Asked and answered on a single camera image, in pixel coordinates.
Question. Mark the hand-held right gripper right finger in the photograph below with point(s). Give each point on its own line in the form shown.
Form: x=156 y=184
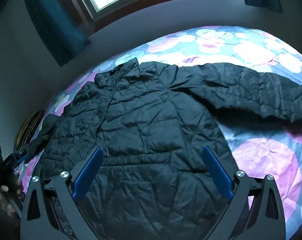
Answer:
x=217 y=175

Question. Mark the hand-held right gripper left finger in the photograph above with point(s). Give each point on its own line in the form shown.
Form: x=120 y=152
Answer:
x=88 y=175

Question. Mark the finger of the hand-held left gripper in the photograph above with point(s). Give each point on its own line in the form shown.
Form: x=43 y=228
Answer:
x=21 y=155

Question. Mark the black puffer jacket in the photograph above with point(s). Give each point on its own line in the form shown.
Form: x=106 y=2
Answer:
x=146 y=110

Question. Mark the person's left forearm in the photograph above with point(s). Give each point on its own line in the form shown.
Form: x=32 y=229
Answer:
x=7 y=212

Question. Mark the person's left hand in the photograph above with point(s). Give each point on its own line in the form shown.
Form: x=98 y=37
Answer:
x=16 y=183

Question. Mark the striped cushion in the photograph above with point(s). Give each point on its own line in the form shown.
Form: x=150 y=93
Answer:
x=28 y=127

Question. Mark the circle-print bedspread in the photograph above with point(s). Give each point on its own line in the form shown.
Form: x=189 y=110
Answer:
x=266 y=155

